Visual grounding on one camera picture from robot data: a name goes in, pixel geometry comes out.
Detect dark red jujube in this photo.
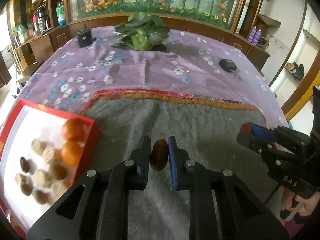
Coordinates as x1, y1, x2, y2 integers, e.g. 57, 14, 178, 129
150, 139, 169, 171
240, 123, 253, 134

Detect orange mandarin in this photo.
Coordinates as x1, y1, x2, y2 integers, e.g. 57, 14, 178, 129
61, 119, 85, 142
61, 140, 82, 166

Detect hexagonal beige cake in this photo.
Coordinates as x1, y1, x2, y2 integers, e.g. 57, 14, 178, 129
50, 181, 68, 201

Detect square beige cake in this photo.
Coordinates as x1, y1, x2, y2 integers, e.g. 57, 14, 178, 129
42, 146, 56, 164

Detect large white cake block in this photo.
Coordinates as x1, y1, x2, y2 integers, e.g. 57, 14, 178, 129
31, 169, 52, 188

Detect beige cake cube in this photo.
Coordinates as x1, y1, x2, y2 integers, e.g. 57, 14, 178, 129
30, 139, 47, 156

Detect person right hand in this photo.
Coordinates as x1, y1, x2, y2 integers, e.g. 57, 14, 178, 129
281, 186, 319, 217

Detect grey felt mat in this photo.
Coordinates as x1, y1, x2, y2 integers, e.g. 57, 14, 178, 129
86, 98, 289, 239

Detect small black device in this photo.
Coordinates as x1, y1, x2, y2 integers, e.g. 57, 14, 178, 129
219, 59, 237, 73

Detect red white tray box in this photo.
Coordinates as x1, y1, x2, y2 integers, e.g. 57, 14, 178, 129
1, 100, 100, 238

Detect purple floral tablecloth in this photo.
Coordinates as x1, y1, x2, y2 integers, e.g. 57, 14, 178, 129
15, 25, 301, 238

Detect purple spray cans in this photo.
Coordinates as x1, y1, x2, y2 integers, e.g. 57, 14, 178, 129
247, 26, 261, 46

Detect beige cake in tray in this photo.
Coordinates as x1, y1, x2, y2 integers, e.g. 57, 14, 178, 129
14, 173, 27, 186

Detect black cylindrical container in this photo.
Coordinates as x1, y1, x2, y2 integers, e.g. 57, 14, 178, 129
75, 24, 96, 48

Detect green leafy vegetable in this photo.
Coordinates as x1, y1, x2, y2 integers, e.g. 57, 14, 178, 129
111, 12, 170, 51

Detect black coffee thermos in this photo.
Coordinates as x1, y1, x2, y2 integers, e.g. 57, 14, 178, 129
36, 4, 50, 32

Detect green blue water bottle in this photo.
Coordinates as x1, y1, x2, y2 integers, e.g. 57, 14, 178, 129
56, 1, 66, 26

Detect pink bottle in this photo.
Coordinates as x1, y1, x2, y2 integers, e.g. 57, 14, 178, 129
32, 14, 39, 32

